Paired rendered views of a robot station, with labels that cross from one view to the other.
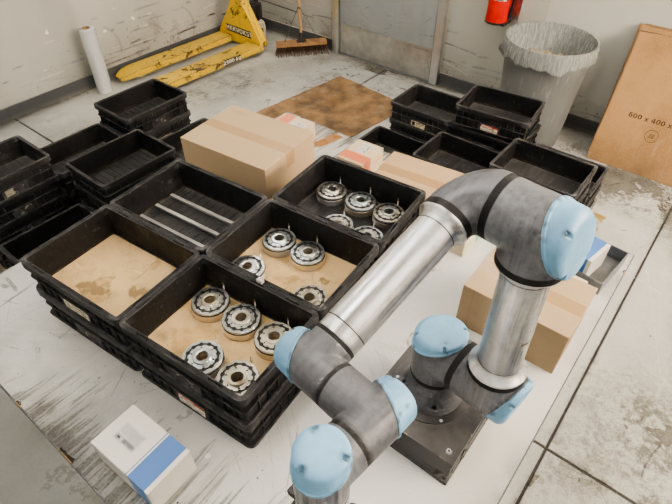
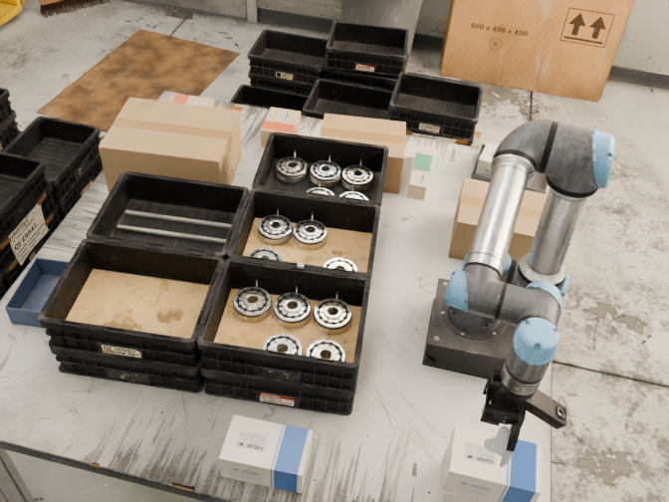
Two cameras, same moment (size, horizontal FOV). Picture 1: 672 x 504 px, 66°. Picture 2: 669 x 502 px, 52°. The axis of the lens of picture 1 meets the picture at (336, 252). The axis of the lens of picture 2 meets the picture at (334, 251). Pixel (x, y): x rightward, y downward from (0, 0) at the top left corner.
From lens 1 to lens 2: 0.82 m
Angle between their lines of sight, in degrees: 20
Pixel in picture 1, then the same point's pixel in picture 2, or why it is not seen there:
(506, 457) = not seen: hidden behind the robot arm
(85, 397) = (161, 433)
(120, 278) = (138, 309)
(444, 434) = (502, 343)
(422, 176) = (365, 132)
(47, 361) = (94, 417)
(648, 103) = (486, 12)
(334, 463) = (554, 336)
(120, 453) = (254, 455)
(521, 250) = (577, 173)
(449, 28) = not seen: outside the picture
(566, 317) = not seen: hidden behind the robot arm
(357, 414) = (538, 308)
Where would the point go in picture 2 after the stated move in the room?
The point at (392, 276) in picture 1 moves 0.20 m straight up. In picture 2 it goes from (507, 214) to (532, 133)
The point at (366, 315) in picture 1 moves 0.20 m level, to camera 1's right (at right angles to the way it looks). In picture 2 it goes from (502, 246) to (580, 221)
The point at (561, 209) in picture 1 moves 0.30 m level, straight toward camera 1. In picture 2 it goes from (599, 139) to (634, 237)
